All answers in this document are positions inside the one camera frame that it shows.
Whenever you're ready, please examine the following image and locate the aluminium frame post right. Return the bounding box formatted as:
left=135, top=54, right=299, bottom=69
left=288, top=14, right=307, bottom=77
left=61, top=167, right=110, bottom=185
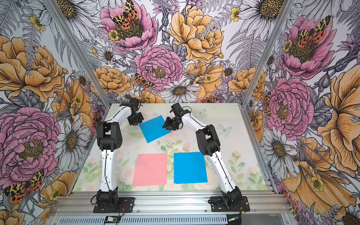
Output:
left=241, top=0, right=296, bottom=107

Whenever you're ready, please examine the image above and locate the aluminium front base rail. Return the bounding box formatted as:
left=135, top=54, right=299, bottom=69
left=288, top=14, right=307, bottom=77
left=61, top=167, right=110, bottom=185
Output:
left=52, top=190, right=291, bottom=216

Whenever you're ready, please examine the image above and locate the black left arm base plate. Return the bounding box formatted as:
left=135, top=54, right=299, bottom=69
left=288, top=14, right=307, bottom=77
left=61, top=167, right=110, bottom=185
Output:
left=93, top=197, right=135, bottom=214

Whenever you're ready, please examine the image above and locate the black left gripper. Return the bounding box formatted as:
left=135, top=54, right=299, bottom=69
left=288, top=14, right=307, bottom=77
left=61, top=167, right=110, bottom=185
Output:
left=127, top=111, right=143, bottom=125

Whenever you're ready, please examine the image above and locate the pink paper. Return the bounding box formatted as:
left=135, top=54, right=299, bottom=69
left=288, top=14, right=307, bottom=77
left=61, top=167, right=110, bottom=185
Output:
left=133, top=153, right=168, bottom=187

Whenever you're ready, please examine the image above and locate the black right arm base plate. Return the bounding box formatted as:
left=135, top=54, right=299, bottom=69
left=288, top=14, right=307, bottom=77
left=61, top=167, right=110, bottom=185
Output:
left=208, top=196, right=250, bottom=213

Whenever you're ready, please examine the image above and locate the aluminium frame post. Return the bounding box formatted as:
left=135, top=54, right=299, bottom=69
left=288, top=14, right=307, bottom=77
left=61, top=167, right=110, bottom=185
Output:
left=44, top=1, right=112, bottom=109
left=241, top=0, right=296, bottom=107

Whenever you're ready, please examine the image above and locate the blue paper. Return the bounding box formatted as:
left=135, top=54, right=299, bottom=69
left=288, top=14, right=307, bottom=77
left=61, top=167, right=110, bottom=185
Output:
left=174, top=152, right=208, bottom=184
left=140, top=115, right=171, bottom=143

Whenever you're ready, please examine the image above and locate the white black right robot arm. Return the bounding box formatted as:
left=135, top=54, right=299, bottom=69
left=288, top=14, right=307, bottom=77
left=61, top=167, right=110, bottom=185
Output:
left=163, top=103, right=243, bottom=211

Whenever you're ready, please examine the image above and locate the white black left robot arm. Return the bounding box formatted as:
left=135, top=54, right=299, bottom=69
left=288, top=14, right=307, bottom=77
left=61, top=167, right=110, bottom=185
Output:
left=93, top=97, right=143, bottom=213

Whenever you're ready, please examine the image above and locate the small green circuit board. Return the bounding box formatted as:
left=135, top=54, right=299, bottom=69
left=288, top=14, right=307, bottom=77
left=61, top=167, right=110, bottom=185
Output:
left=104, top=216, right=122, bottom=225

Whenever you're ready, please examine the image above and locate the aluminium frame post left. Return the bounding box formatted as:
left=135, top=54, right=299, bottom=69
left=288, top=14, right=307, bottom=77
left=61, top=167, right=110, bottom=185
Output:
left=44, top=1, right=112, bottom=109

